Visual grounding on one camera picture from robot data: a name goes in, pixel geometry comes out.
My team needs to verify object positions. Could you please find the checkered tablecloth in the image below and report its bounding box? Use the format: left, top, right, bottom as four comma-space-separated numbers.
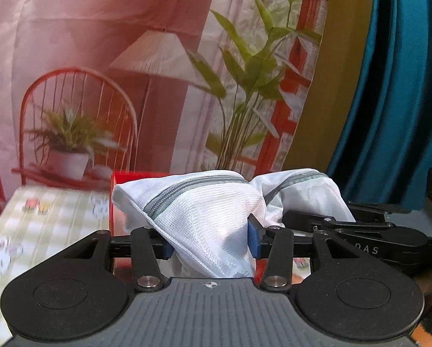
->
0, 184, 115, 347

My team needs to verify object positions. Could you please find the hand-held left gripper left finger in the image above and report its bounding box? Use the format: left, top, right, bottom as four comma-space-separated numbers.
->
62, 226, 174, 293

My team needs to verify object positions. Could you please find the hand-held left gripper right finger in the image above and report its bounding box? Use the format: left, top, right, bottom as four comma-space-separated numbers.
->
248, 215, 355, 293

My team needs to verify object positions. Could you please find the red cardboard box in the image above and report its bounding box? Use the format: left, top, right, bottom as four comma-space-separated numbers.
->
108, 171, 312, 283

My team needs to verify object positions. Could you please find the white mesh laundry bag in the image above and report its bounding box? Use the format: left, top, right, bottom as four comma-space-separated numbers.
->
111, 168, 357, 280

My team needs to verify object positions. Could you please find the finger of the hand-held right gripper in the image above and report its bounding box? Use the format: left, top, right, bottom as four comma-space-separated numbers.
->
347, 201, 412, 224
282, 209, 358, 232

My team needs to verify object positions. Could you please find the printed backdrop cloth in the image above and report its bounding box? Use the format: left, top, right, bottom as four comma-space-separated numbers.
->
0, 0, 333, 225

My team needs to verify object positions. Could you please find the teal curtain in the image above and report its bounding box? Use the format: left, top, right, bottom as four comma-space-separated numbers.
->
326, 0, 432, 212

